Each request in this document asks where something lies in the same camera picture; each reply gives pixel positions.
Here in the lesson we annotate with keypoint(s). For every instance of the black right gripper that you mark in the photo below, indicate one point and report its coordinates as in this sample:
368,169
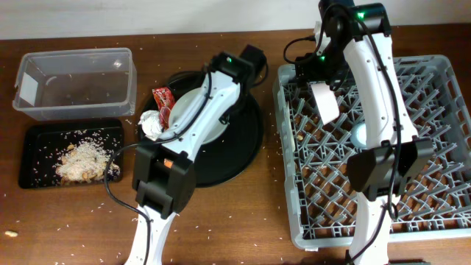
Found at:
310,72

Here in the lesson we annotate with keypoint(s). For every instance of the light blue plastic cup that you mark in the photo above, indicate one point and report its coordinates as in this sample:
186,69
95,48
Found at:
358,136

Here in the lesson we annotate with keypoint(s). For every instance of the grey round plate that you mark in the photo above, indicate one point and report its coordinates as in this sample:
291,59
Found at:
181,105

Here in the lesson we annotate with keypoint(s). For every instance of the red snack wrapper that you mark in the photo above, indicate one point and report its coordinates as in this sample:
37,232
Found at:
165,102

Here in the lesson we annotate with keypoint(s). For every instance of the white tissue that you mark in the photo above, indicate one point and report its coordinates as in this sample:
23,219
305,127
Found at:
151,124

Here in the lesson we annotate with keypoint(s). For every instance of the rice and food waste pile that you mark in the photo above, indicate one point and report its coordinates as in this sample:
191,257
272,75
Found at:
82,163

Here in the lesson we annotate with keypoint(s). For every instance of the orange carrot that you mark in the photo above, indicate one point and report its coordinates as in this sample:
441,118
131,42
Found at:
168,163

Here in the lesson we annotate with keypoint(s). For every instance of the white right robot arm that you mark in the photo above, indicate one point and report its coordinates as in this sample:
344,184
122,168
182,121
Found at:
359,37

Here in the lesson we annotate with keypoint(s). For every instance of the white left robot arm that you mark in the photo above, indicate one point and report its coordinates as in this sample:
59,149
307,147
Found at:
164,176

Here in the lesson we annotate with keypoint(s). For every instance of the grey dishwasher rack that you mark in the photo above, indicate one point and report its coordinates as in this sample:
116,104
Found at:
322,205

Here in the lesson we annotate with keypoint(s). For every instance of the round black tray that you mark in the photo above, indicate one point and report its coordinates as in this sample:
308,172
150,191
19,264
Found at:
229,154

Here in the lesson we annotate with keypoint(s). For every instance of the clear plastic bin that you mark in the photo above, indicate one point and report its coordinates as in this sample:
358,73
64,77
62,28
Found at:
76,84

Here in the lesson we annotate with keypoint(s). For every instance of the black rectangular tray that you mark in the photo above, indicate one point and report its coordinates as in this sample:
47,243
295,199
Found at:
45,143

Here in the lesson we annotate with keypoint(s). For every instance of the peanut on table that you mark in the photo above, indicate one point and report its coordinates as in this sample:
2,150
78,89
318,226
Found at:
10,233

